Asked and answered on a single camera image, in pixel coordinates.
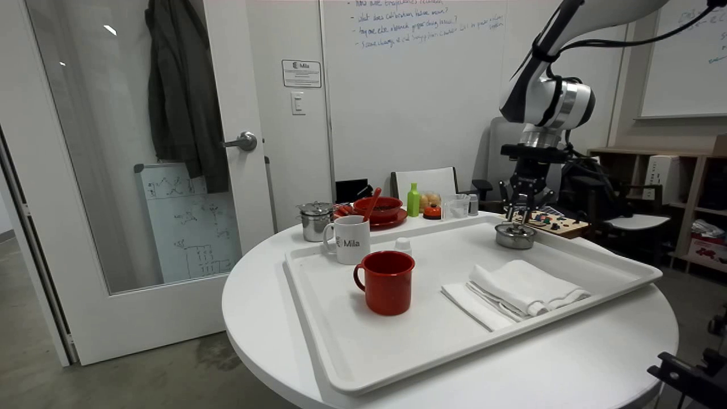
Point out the camera on mount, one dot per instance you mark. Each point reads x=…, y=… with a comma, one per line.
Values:
x=690, y=378

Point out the clear plastic container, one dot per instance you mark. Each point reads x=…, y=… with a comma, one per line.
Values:
x=456, y=207

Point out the red and white box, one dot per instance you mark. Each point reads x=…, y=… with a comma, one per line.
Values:
x=707, y=249

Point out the framed whiteboard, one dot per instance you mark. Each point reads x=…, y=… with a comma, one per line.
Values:
x=681, y=68

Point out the wall sign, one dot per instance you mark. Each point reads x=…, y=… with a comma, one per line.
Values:
x=301, y=74

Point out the silver pot lid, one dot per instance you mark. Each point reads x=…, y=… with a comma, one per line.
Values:
x=316, y=208

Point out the chair with white seat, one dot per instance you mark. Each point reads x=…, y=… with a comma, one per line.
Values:
x=644, y=221

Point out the tall silver pot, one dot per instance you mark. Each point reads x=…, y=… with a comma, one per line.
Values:
x=315, y=228

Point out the white glass door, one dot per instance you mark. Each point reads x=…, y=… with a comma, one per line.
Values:
x=113, y=318

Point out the red bowl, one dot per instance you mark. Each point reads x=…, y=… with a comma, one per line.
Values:
x=389, y=207

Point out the red plate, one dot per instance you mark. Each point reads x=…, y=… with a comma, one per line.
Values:
x=395, y=221

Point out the light switch plate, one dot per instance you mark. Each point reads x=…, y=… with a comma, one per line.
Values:
x=298, y=103

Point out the shallow silver pot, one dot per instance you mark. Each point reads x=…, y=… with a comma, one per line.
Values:
x=515, y=238

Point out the folded white towel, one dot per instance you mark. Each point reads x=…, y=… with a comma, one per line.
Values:
x=525, y=287

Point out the white printed mug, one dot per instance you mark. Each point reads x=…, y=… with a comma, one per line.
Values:
x=351, y=244

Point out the wooden board with coloured pieces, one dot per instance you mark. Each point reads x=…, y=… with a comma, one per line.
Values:
x=562, y=226

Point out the black bag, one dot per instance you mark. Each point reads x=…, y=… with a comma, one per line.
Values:
x=590, y=187

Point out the red spoon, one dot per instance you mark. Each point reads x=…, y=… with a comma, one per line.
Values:
x=372, y=203

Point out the white plastic tray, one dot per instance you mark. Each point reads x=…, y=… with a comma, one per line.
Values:
x=431, y=341

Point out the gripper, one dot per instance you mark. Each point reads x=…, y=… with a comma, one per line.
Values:
x=530, y=175

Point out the flat white napkin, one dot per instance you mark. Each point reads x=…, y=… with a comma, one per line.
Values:
x=477, y=309

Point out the large wall whiteboard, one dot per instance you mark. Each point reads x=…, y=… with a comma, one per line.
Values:
x=409, y=102

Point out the wooden shelf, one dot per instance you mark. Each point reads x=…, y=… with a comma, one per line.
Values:
x=687, y=147

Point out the small white shaker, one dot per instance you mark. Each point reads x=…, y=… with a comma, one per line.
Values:
x=403, y=246

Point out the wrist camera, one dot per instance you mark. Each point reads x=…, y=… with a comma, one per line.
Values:
x=534, y=151

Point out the green bottle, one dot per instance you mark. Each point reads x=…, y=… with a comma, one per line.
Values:
x=413, y=203

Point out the orange call bell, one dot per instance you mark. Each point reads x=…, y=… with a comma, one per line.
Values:
x=432, y=213

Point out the toy potato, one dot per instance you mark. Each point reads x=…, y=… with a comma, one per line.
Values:
x=433, y=199

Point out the small grey shaker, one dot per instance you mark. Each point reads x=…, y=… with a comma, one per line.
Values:
x=473, y=205

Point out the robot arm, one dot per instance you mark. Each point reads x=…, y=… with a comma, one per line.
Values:
x=568, y=34

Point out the small leaning whiteboard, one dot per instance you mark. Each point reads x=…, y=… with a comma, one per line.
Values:
x=187, y=227

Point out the grey office chair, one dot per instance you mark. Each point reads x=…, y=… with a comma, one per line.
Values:
x=502, y=133

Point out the red enamel mug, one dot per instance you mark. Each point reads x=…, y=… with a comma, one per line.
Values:
x=388, y=287

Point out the dark hanging jacket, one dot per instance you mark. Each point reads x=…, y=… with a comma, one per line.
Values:
x=184, y=85

